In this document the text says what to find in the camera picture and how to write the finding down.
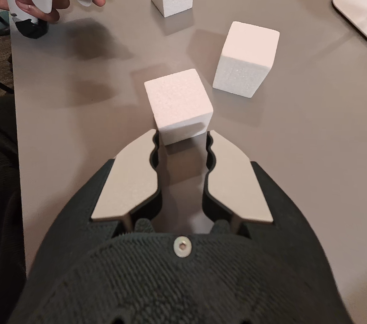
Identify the grey desk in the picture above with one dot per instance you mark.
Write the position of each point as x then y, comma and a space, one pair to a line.
286, 128

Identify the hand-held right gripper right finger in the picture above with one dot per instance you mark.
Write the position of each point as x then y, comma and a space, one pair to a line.
238, 186

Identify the person's dark clothing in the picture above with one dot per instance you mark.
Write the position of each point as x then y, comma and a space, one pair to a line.
10, 215

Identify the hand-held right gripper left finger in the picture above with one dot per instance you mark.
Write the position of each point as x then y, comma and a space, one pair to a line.
129, 183

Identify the white board stand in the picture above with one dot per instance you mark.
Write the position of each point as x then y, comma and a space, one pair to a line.
354, 5

